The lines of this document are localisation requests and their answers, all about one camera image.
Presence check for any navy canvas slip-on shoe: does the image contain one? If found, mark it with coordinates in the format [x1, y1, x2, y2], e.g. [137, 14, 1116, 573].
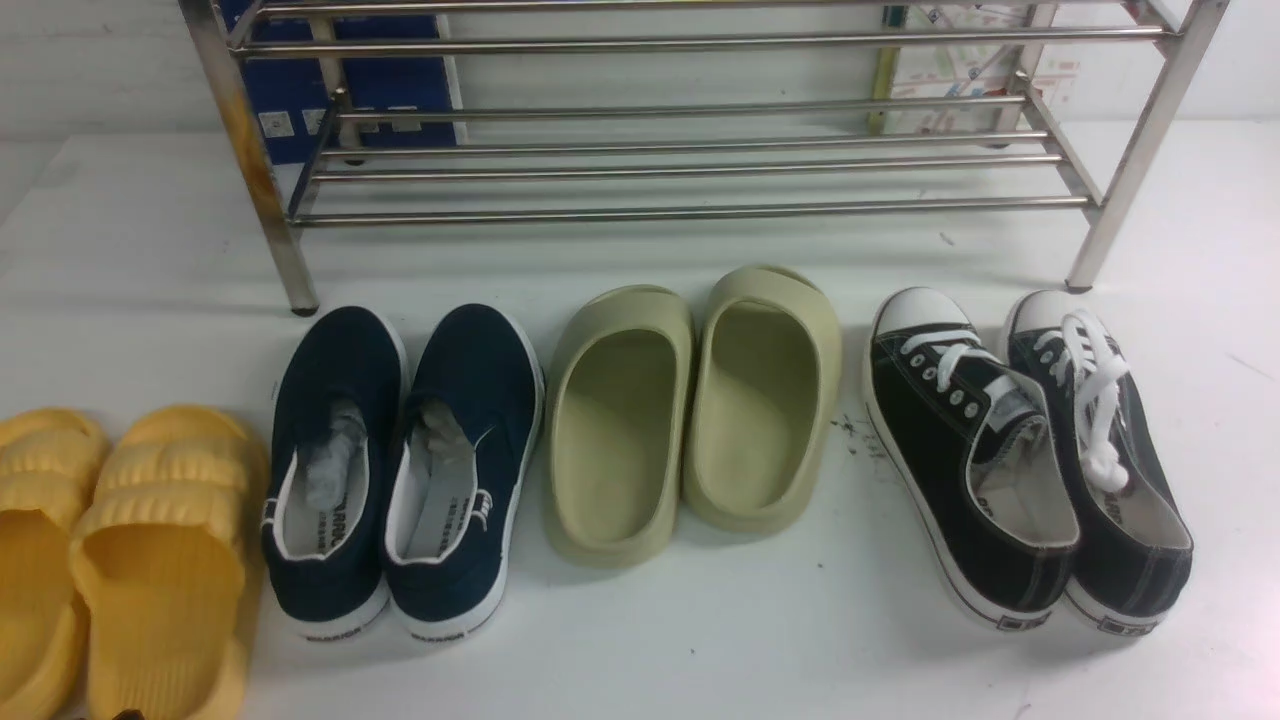
[381, 304, 545, 646]
[259, 306, 407, 643]

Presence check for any stainless steel shoe rack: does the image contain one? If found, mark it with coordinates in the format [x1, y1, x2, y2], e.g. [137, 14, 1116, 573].
[180, 1, 1229, 316]

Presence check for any left olive green foam slipper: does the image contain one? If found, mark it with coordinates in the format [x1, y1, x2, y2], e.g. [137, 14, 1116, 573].
[545, 284, 695, 569]

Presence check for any olive green foam slipper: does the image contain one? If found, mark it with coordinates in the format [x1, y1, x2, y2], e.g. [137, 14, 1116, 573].
[545, 284, 695, 569]
[684, 265, 844, 534]

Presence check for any right olive green foam slipper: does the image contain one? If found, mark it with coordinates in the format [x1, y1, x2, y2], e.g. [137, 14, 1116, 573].
[684, 265, 844, 534]

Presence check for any left black canvas lace-up sneaker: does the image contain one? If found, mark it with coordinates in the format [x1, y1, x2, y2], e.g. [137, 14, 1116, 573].
[861, 287, 1082, 632]

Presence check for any black canvas lace-up sneaker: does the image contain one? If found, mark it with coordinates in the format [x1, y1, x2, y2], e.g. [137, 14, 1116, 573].
[861, 287, 1082, 632]
[1001, 290, 1194, 638]

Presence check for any blue cardboard box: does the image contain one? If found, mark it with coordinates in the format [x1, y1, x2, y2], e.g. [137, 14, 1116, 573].
[241, 14, 458, 165]

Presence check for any white printed cardboard box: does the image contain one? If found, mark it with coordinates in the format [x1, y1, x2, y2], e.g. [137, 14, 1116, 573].
[867, 3, 1080, 135]

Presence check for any right yellow ridged slipper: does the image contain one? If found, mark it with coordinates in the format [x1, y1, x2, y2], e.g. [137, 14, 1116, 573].
[69, 405, 270, 719]

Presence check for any yellow ridged slipper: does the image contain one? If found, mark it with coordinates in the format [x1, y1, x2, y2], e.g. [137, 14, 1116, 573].
[69, 405, 270, 719]
[1, 407, 110, 719]

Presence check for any right black canvas lace-up sneaker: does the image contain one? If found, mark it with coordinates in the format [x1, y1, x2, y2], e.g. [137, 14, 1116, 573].
[1001, 290, 1194, 638]

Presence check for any left yellow ridged slipper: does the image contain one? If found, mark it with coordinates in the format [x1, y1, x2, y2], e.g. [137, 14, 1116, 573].
[1, 407, 110, 719]

